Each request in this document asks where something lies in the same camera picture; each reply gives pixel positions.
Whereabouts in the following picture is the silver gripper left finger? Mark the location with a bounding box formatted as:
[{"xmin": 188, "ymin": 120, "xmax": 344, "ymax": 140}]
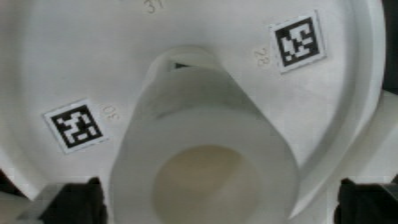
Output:
[{"xmin": 15, "ymin": 176, "xmax": 109, "ymax": 224}]

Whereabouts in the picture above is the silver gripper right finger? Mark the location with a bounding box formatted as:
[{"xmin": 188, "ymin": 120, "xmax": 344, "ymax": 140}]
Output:
[{"xmin": 333, "ymin": 179, "xmax": 398, "ymax": 224}]

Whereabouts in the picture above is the white cylindrical table leg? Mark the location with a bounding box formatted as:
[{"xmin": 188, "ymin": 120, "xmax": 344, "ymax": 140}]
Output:
[{"xmin": 106, "ymin": 59, "xmax": 299, "ymax": 224}]

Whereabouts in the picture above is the white round table top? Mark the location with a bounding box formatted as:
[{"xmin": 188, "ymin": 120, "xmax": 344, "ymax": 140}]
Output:
[{"xmin": 0, "ymin": 0, "xmax": 385, "ymax": 216}]

